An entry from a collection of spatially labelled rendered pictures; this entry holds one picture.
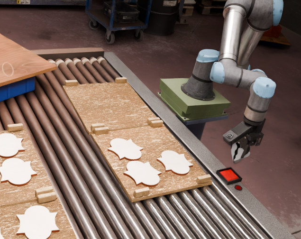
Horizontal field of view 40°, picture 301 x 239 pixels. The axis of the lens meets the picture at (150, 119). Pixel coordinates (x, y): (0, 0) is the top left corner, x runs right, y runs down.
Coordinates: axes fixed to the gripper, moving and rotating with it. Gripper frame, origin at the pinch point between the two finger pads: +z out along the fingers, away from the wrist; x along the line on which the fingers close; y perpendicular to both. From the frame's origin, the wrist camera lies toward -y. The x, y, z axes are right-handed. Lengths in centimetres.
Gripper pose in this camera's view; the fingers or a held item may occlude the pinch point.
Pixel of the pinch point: (233, 160)
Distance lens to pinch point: 168.5
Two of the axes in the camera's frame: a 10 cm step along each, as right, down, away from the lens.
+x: -4.9, -5.3, 6.9
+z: -1.8, 8.4, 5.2
